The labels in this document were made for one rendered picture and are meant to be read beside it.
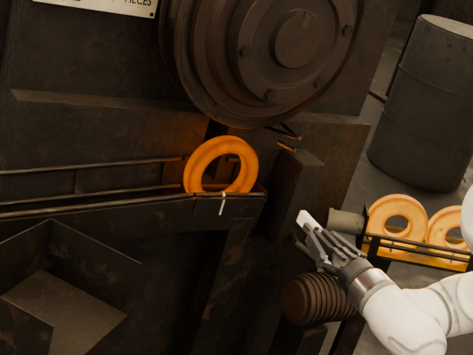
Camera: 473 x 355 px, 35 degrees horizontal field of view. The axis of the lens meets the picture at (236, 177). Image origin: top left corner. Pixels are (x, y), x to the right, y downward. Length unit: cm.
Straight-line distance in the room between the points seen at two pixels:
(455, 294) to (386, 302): 14
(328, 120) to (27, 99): 79
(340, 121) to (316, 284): 43
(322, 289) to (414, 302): 48
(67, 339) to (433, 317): 66
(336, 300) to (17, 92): 91
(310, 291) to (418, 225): 31
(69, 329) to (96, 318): 6
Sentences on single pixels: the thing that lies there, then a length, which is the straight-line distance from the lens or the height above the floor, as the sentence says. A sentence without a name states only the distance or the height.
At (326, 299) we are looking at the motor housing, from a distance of 190.
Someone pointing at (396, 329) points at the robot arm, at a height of 73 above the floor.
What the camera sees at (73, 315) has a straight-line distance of 141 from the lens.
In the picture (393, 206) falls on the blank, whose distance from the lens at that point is 190.
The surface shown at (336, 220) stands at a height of 68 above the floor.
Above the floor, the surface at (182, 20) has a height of 110.
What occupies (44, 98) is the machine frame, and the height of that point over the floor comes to 87.
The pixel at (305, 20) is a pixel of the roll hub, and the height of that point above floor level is 116.
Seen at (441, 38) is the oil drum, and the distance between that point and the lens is 427.
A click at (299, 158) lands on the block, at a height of 80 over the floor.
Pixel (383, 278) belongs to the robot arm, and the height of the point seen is 76.
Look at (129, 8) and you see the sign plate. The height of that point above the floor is 107.
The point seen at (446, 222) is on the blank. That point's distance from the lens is 194.
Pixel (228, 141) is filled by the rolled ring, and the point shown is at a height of 84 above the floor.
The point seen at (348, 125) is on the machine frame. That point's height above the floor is 87.
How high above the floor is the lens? 142
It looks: 22 degrees down
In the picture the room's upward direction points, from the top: 17 degrees clockwise
